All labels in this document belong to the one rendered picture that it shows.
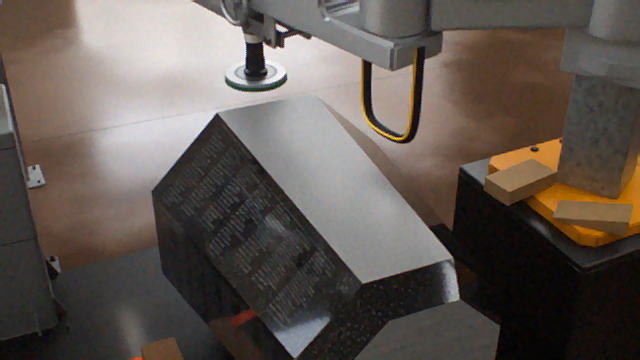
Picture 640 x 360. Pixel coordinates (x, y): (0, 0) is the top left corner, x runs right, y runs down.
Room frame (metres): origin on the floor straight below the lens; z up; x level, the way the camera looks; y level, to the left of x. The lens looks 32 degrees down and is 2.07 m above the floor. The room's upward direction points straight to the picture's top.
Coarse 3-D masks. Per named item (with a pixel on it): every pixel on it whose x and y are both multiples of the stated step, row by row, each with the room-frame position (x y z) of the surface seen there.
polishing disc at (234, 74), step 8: (240, 64) 2.61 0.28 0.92; (272, 64) 2.61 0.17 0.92; (280, 64) 2.61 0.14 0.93; (232, 72) 2.54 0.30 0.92; (240, 72) 2.54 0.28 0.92; (272, 72) 2.54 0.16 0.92; (280, 72) 2.54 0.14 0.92; (232, 80) 2.48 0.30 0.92; (240, 80) 2.48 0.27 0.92; (248, 80) 2.48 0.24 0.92; (256, 80) 2.48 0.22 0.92; (264, 80) 2.48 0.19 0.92; (272, 80) 2.48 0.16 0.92; (280, 80) 2.49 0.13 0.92
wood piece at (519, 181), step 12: (516, 168) 2.05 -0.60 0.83; (528, 168) 2.05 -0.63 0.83; (540, 168) 2.05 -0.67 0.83; (492, 180) 1.98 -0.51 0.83; (504, 180) 1.98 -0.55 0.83; (516, 180) 1.98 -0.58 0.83; (528, 180) 1.98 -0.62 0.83; (540, 180) 1.99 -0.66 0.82; (552, 180) 2.02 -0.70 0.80; (492, 192) 1.97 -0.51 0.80; (504, 192) 1.93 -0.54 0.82; (516, 192) 1.94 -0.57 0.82; (528, 192) 1.97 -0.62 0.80
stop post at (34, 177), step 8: (0, 56) 3.29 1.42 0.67; (0, 64) 3.29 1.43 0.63; (0, 72) 3.28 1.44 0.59; (0, 80) 3.28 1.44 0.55; (8, 88) 3.29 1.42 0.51; (8, 96) 3.29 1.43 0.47; (16, 120) 3.29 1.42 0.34; (16, 128) 3.29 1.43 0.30; (24, 152) 3.30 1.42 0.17; (24, 160) 3.29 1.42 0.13; (24, 168) 3.29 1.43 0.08; (32, 168) 3.41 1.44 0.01; (32, 176) 3.33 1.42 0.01; (40, 176) 3.33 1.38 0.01; (32, 184) 3.26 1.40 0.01; (40, 184) 3.26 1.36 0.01
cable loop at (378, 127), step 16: (368, 64) 2.11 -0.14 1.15; (416, 64) 1.95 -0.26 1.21; (368, 80) 2.11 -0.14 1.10; (416, 80) 1.95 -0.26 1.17; (368, 96) 2.10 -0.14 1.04; (416, 96) 1.95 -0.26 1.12; (368, 112) 2.10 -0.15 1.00; (416, 112) 1.95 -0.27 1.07; (384, 128) 2.05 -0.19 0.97; (416, 128) 1.96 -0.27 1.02
